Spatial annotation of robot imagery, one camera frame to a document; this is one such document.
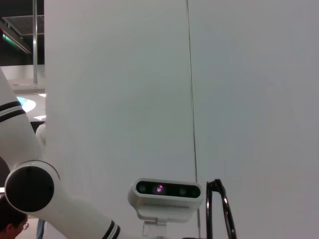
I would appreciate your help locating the black glasses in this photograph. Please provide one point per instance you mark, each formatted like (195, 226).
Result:
(208, 211)

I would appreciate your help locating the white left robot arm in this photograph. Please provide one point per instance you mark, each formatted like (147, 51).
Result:
(74, 214)

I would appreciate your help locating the grey metal pole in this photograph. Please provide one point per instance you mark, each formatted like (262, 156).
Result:
(35, 42)

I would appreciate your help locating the green exit sign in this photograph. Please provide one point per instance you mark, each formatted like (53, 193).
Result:
(12, 41)

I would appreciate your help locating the person in white shirt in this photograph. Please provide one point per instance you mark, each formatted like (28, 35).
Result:
(12, 216)

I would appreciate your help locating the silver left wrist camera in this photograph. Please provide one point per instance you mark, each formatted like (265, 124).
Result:
(164, 201)

